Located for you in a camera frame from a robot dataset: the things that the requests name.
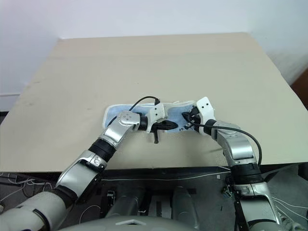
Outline grey robot torso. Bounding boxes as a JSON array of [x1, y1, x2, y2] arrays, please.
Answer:
[[54, 211, 204, 231]]

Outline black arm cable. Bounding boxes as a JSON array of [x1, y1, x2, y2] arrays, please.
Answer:
[[129, 96, 162, 113], [187, 115, 264, 167]]

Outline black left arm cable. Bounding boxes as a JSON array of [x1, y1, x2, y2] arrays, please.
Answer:
[[129, 96, 162, 113]]

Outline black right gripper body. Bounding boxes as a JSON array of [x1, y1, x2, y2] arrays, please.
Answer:
[[187, 108, 202, 126]]

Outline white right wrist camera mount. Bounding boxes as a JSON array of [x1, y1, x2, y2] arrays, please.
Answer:
[[195, 96, 217, 136]]

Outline light blue cloth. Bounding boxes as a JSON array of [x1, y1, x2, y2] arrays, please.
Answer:
[[103, 100, 201, 133]]

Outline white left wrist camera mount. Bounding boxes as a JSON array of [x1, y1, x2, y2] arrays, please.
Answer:
[[145, 103, 167, 134]]

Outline tangled white wires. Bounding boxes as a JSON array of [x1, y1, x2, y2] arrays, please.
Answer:
[[0, 171, 61, 202]]

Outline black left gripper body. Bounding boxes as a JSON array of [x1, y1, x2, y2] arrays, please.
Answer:
[[152, 120, 169, 132]]

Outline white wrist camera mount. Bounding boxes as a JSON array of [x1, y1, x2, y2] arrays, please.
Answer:
[[195, 96, 217, 136], [145, 103, 167, 134]]

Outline dark grey rounded shape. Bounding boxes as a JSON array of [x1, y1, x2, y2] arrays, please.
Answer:
[[171, 186, 200, 229], [106, 186, 145, 220]]

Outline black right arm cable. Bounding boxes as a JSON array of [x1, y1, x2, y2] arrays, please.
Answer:
[[187, 115, 264, 167]]

